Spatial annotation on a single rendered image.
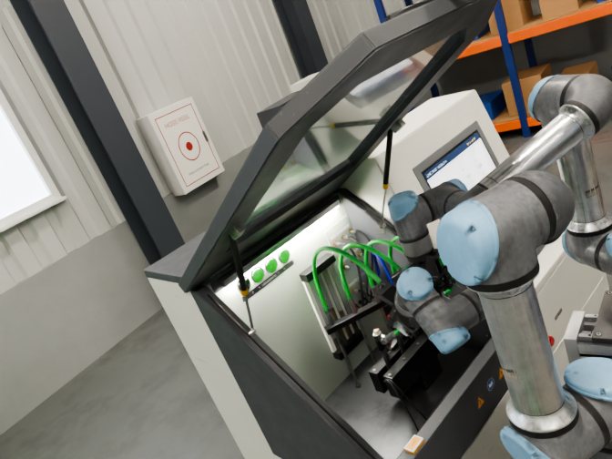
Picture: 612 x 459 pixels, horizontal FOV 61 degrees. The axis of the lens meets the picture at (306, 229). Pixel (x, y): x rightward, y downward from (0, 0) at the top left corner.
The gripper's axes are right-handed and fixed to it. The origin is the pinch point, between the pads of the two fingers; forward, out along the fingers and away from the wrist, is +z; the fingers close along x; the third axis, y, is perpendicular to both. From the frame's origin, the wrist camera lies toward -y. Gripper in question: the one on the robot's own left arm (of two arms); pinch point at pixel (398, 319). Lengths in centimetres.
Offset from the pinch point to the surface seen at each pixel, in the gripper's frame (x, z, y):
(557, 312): 54, 44, 30
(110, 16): 75, 223, -456
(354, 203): 25, 22, -44
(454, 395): -1.3, 13.0, 24.1
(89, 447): -162, 237, -121
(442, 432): -11.7, 9.8, 28.1
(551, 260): 64, 36, 16
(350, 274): 9.2, 38.3, -29.9
